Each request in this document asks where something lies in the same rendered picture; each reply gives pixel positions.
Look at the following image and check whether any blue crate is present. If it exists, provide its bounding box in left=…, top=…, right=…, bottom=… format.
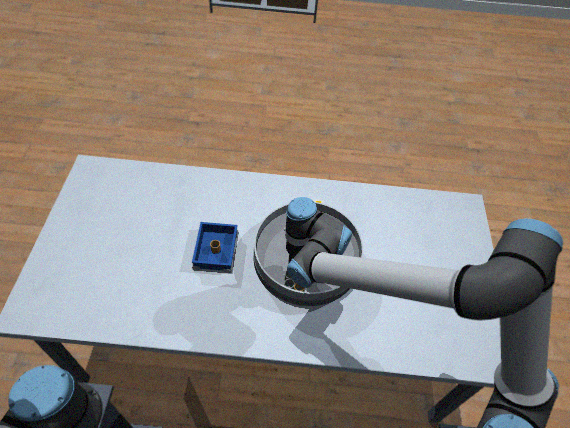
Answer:
left=192, top=221, right=240, bottom=274

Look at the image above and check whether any white table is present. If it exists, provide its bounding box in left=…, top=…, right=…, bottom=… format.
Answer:
left=0, top=154, right=524, bottom=426

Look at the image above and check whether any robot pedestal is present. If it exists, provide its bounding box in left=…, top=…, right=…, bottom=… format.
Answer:
left=85, top=382, right=133, bottom=428

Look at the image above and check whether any grey turntable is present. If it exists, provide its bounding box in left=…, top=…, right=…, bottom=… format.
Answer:
left=253, top=202, right=364, bottom=310

